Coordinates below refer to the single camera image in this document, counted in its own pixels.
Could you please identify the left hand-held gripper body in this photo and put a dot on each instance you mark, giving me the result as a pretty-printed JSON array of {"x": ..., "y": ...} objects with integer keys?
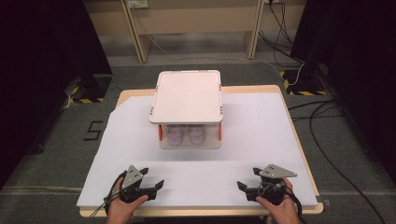
[{"x": 132, "y": 179}]

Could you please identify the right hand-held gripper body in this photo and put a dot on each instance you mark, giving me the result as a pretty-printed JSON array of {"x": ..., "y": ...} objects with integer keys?
[{"x": 274, "y": 172}]

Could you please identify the pink child's shoe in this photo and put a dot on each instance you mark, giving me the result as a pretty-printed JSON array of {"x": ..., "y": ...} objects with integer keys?
[
  {"x": 174, "y": 135},
  {"x": 196, "y": 134}
]

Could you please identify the white shoe box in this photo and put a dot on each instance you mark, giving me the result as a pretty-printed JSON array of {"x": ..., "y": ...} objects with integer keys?
[{"x": 186, "y": 99}]

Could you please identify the person's left hand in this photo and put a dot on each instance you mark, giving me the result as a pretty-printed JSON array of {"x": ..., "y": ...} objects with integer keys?
[{"x": 124, "y": 213}]

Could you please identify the person's right hand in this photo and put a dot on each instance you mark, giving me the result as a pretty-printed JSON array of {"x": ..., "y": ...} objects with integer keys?
[{"x": 281, "y": 213}]

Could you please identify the white table mat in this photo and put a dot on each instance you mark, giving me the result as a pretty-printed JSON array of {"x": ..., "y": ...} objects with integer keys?
[{"x": 249, "y": 140}]

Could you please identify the black tape floor mark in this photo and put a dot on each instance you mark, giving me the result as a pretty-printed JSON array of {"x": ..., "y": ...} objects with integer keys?
[{"x": 93, "y": 130}]

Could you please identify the wooden table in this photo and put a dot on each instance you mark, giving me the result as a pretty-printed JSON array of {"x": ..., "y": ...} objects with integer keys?
[{"x": 249, "y": 88}]

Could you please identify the black stand base, striped tape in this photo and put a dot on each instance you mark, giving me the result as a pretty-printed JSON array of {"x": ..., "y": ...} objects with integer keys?
[
  {"x": 303, "y": 82},
  {"x": 93, "y": 88}
]

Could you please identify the black curtain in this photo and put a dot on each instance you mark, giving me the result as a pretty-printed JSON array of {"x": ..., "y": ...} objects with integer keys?
[
  {"x": 37, "y": 77},
  {"x": 364, "y": 62}
]

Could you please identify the beige wooden desk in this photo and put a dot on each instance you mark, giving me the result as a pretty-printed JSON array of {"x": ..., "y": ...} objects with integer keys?
[{"x": 193, "y": 21}]

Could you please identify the white wall socket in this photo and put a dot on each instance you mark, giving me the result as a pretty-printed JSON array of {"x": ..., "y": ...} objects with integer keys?
[{"x": 137, "y": 3}]

